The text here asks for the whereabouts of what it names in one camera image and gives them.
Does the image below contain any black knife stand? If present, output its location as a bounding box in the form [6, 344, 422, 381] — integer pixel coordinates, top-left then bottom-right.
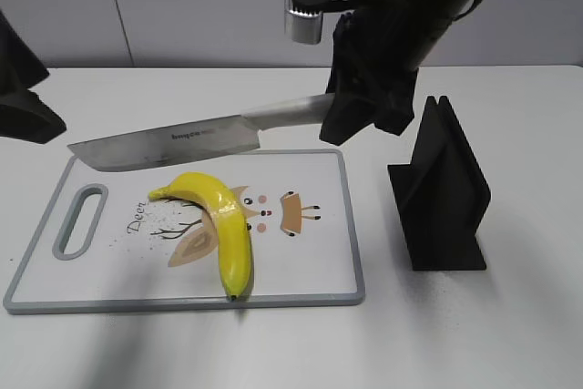
[387, 96, 491, 271]

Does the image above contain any black gloved left hand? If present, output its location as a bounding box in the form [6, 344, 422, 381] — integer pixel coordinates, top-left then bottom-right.
[1, 16, 66, 144]

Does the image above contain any yellow plastic banana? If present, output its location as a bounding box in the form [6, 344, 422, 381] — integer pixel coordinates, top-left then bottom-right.
[148, 172, 252, 301]

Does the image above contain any white grey-rimmed cutting board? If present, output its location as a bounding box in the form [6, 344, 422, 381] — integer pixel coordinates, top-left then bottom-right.
[4, 149, 364, 314]

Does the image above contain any cleaver knife with white handle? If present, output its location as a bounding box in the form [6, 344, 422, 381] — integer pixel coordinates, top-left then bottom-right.
[67, 93, 334, 172]

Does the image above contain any black gloved right hand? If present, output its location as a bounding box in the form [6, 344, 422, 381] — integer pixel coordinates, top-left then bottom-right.
[319, 7, 418, 146]

